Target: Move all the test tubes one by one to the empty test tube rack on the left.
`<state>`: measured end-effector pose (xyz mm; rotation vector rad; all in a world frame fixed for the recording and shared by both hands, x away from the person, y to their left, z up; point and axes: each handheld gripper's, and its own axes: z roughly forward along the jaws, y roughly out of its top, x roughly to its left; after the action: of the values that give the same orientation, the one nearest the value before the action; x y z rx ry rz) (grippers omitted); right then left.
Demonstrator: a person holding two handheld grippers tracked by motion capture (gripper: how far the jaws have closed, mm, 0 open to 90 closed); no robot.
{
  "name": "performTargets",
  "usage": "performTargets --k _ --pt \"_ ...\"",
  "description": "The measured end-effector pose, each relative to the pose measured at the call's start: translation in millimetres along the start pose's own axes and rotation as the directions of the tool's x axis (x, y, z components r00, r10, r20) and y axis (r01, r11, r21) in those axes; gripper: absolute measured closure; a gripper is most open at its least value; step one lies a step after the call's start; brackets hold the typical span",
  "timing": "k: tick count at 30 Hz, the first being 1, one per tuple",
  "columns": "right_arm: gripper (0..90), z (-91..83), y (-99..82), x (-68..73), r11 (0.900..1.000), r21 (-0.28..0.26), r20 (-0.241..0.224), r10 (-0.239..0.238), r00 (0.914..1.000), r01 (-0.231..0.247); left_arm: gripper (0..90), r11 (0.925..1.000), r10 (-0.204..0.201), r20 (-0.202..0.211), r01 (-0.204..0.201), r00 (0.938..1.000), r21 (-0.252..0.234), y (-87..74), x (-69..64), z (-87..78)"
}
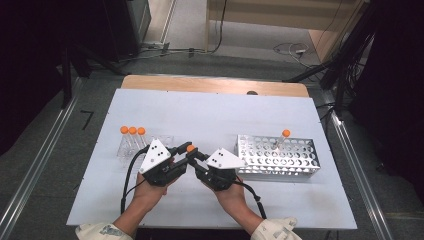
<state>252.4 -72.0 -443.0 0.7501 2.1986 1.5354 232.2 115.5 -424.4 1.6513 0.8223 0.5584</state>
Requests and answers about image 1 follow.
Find clear plastic tube rack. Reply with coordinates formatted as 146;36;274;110
116;133;177;169

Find dark curtain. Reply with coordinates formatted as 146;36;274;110
0;0;113;156
348;0;424;196

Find perforated metal tube rack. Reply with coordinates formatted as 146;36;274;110
235;134;322;177

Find beige wooden furniture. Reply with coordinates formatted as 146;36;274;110
204;0;368;63

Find black metal stand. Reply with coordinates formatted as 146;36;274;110
59;41;128;110

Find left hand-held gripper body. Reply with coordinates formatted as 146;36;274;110
138;138;178;187

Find black hanging cable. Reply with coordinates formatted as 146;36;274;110
211;0;229;54

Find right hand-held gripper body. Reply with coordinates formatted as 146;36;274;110
195;147;249;192

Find right hand-held gripper cable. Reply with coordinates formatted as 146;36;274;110
233;178;268;220

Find left hand-held gripper cable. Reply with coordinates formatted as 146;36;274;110
120;145;150;215

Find grey floor cables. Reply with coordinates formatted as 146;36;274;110
119;45;215;64

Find aluminium floor rail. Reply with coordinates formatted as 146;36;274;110
0;78;83;240
319;89;395;240

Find white floor cable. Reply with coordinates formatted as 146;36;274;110
272;41;313;68

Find person's right hand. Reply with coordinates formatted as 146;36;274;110
207;180;250;216

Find person's left hand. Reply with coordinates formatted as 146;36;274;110
132;172;175;209

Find black tripod stand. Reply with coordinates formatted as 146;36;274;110
282;0;379;118

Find hand-held gripper cable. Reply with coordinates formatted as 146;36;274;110
233;178;268;220
120;145;150;215

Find black cabinet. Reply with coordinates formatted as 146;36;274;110
102;0;152;63

